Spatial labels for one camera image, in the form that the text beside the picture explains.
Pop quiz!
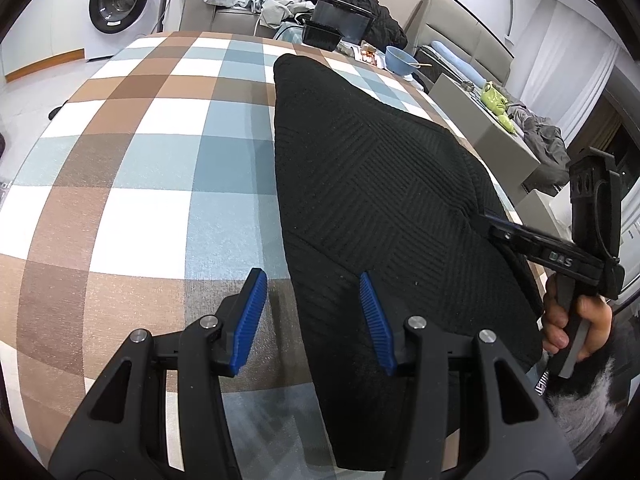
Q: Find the grey cabinet box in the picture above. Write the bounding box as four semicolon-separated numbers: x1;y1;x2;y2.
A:
428;74;540;205

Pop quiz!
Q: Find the black slipper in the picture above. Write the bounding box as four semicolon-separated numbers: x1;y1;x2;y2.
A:
48;106;62;120

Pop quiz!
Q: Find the checkered table cloth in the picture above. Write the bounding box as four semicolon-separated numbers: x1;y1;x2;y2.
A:
0;29;551;480

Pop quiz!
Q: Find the black jacket on sofa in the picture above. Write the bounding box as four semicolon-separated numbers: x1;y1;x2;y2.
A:
308;0;408;51

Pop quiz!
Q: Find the green plush toy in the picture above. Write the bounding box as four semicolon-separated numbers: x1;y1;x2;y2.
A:
480;81;515;134

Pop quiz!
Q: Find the right hand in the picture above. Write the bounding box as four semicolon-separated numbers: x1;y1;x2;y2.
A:
540;274;614;361

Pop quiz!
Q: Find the black knit sweater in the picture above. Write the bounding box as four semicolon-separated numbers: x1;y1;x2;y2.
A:
273;54;541;471

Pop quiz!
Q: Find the blue pillow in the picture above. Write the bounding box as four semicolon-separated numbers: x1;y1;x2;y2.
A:
431;40;487;88

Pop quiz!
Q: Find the grey sofa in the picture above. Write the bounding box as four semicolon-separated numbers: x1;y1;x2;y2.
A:
177;0;426;57

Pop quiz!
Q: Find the white washing machine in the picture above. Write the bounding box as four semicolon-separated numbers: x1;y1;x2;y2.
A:
84;0;165;61

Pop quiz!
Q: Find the blue bowl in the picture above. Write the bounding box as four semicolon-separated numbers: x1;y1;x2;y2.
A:
384;46;420;77

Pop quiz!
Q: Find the small black tray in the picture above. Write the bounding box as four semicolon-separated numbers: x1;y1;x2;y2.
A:
302;23;342;52

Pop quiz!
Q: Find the black storage box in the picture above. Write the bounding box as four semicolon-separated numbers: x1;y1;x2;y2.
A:
311;0;373;44

